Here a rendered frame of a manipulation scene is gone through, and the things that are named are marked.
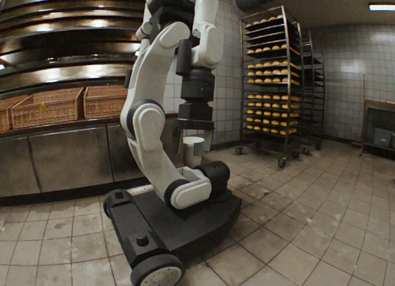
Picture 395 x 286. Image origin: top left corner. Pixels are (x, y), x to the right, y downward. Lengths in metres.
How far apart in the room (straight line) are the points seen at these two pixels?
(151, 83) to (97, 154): 0.78
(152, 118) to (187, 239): 0.46
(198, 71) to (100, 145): 0.96
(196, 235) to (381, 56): 4.11
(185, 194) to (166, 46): 0.56
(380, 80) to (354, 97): 0.72
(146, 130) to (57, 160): 0.89
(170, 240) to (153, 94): 0.54
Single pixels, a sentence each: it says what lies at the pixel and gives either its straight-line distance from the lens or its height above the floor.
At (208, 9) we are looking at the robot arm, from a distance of 0.53.
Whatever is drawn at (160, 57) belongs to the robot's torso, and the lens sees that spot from 0.61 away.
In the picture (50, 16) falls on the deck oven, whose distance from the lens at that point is 2.11.
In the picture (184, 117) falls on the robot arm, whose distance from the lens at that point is 0.41.
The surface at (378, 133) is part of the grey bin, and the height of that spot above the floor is 0.41.
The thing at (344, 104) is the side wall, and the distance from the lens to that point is 3.98.
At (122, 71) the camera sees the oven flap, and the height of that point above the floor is 1.00.
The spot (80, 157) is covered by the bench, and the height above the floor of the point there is 0.33.
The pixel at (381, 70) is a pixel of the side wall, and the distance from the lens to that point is 4.05.
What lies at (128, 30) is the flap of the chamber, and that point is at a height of 1.40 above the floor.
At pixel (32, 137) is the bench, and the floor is 0.51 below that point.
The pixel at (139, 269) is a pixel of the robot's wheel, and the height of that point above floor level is 0.18.
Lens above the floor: 0.67
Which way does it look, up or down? 12 degrees down
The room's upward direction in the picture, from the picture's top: straight up
